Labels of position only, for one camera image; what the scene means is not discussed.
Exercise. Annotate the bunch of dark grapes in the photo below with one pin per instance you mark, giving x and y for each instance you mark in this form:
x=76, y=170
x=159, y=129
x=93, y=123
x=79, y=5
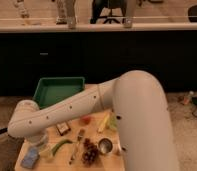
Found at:
x=90, y=152

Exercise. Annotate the green pepper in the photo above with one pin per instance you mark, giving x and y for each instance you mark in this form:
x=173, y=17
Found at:
x=59, y=144

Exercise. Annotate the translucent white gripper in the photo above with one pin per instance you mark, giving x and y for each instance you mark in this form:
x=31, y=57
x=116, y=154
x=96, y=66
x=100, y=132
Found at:
x=41, y=142

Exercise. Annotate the small metal cup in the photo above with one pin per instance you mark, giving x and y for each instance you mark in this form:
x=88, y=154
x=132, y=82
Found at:
x=105, y=146

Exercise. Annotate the orange round fruit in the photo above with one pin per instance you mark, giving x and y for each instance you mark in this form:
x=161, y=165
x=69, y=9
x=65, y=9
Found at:
x=85, y=119

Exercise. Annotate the green plastic cup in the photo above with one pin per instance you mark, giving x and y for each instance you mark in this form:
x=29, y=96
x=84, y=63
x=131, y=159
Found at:
x=112, y=123

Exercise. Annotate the yellow banana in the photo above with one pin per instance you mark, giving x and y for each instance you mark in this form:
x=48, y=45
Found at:
x=103, y=123

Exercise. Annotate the green plastic tray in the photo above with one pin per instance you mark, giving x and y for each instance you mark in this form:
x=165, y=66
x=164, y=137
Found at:
x=51, y=90

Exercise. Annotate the blue sponge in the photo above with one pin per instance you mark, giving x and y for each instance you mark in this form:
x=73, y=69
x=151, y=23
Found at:
x=30, y=158

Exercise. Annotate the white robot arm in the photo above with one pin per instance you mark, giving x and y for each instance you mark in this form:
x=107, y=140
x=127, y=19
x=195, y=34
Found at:
x=143, y=119

